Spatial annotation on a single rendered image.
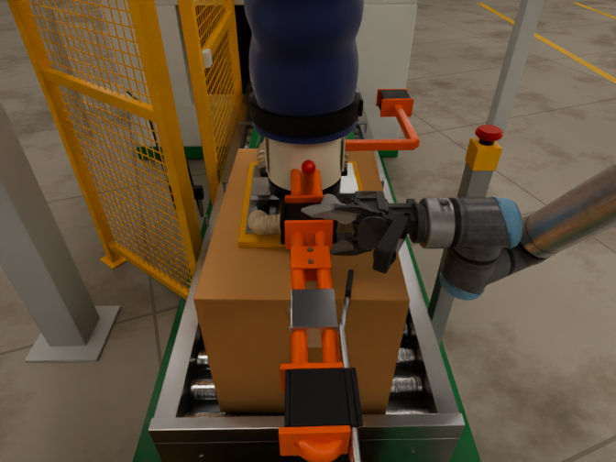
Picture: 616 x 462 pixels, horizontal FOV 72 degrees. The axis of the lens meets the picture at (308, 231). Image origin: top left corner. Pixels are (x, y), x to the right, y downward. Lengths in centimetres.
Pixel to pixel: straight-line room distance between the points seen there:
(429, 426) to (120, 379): 129
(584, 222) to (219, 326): 67
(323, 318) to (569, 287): 203
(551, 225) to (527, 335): 136
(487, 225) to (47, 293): 161
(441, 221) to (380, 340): 28
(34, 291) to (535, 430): 194
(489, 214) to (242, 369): 59
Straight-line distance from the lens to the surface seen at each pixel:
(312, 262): 65
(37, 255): 179
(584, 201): 80
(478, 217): 77
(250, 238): 90
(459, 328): 208
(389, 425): 105
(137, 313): 218
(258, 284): 82
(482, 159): 127
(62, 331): 208
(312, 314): 58
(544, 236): 87
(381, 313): 82
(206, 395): 118
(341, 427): 48
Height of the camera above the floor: 153
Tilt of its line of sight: 38 degrees down
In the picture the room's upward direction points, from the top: straight up
